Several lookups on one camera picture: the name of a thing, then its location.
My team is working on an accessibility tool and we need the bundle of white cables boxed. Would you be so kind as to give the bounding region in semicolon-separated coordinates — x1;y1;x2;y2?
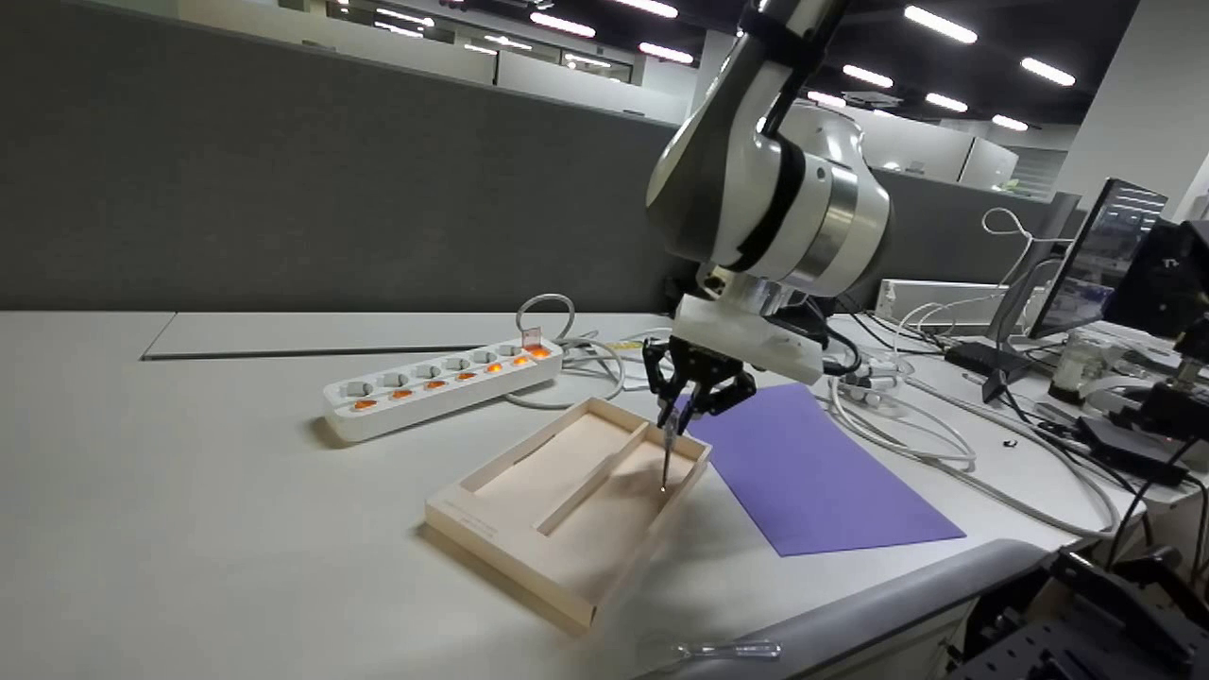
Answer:
827;283;1127;541

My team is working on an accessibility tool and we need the black monitor stand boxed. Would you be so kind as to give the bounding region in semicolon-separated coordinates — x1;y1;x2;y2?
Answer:
944;193;1083;405

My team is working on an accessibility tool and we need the purple paper sheet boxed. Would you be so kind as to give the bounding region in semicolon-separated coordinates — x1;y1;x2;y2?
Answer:
684;382;967;558

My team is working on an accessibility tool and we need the clear plastic pipette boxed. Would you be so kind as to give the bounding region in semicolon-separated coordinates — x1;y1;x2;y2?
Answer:
659;638;784;664

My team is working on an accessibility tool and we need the camera on mount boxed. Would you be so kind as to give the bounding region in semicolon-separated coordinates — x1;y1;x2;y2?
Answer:
1101;218;1209;445

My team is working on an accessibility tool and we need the long white box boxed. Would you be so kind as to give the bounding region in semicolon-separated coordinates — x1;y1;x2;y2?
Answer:
875;278;1010;329

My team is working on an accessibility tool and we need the black cable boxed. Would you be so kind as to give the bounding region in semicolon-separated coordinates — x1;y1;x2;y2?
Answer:
1103;436;1209;587

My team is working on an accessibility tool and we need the wooden segmented tray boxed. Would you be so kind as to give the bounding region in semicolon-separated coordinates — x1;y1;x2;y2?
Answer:
424;396;712;633

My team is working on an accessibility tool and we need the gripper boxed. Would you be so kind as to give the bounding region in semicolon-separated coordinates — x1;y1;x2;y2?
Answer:
643;337;758;437

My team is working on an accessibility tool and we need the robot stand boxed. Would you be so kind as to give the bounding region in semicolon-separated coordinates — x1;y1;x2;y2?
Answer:
945;546;1209;680

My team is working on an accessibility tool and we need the flat black device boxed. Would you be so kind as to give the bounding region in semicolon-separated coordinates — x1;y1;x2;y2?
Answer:
1075;414;1193;488

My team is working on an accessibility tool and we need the white power strip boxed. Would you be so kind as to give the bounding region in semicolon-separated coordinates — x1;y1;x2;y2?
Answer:
322;338;566;444

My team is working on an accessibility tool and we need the monitor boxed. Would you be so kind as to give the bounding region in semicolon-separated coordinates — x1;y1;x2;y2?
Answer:
1027;177;1171;341

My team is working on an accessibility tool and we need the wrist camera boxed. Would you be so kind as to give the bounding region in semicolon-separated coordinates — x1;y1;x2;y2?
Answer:
672;294;826;385

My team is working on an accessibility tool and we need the clear jar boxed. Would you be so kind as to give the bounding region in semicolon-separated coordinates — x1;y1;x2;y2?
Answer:
1048;331;1103;404

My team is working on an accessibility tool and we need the white power strip cable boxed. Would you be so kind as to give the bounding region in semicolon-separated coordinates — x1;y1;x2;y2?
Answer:
501;293;673;412

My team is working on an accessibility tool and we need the grey office partition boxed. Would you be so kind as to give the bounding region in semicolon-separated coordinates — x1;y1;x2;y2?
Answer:
0;0;1082;315

